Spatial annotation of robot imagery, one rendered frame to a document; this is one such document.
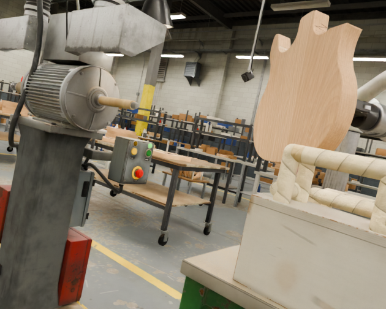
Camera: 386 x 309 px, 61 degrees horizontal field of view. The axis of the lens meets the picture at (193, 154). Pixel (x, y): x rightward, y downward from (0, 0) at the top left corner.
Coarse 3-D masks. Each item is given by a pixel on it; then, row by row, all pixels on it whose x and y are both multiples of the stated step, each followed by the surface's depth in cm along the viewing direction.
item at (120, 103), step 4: (100, 96) 124; (104, 96) 124; (100, 100) 123; (104, 100) 122; (108, 100) 120; (112, 100) 119; (116, 100) 118; (120, 100) 117; (124, 100) 116; (128, 100) 115; (104, 104) 123; (108, 104) 121; (112, 104) 119; (116, 104) 117; (120, 104) 116; (124, 104) 115; (128, 104) 113; (124, 108) 116; (128, 108) 114
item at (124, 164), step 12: (120, 144) 146; (132, 144) 144; (144, 144) 149; (120, 156) 145; (132, 156) 145; (144, 156) 151; (84, 168) 153; (96, 168) 152; (120, 168) 144; (132, 168) 147; (144, 168) 152; (120, 180) 144; (132, 180) 148; (144, 180) 154; (120, 192) 149
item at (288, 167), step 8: (288, 152) 60; (288, 160) 60; (280, 168) 61; (288, 168) 60; (296, 168) 60; (280, 176) 61; (288, 176) 60; (280, 184) 61; (288, 184) 60; (280, 192) 60; (288, 192) 60; (280, 200) 60; (288, 200) 60
